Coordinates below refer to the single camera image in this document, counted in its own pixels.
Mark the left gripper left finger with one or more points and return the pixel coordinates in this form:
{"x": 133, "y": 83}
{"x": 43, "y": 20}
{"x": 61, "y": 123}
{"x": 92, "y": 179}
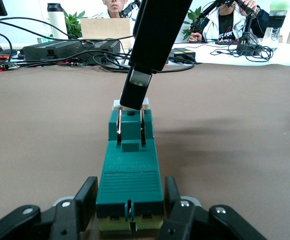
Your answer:
{"x": 65, "y": 220}

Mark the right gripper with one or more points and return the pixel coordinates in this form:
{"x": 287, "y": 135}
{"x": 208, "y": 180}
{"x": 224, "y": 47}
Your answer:
{"x": 157, "y": 32}

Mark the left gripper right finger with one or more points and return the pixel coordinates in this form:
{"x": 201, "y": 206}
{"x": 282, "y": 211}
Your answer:
{"x": 192, "y": 225}

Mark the black power supply box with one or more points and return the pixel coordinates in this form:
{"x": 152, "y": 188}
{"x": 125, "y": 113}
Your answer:
{"x": 111, "y": 46}
{"x": 55, "y": 48}

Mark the black box yellow label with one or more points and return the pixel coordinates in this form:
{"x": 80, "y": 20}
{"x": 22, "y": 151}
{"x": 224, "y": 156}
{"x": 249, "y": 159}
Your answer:
{"x": 182, "y": 53}

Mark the cardboard box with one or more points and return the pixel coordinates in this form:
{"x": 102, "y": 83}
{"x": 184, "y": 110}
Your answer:
{"x": 105, "y": 28}

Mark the person in white shirt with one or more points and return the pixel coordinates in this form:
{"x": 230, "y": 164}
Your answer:
{"x": 113, "y": 3}

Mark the green leafy plant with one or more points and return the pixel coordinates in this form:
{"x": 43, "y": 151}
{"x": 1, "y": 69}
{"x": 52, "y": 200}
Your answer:
{"x": 193, "y": 15}
{"x": 73, "y": 22}

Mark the white thermos black lid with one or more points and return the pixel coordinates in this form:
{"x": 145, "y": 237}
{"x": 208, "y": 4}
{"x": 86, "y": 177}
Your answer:
{"x": 57, "y": 25}

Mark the black power strip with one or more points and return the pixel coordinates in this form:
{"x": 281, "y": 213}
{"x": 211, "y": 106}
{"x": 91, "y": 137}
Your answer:
{"x": 225, "y": 42}

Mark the green digital display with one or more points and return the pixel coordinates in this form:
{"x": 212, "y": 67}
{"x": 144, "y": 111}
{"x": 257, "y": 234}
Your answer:
{"x": 43, "y": 40}

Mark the person in white jacket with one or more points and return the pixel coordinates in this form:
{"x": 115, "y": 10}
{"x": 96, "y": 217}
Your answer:
{"x": 226, "y": 25}

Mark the red black device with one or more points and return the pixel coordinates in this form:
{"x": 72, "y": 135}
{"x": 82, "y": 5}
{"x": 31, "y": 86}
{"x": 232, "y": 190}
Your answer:
{"x": 2, "y": 58}

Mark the clear bottle green lid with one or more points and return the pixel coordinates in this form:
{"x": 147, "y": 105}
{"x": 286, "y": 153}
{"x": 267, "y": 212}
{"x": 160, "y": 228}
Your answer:
{"x": 276, "y": 18}

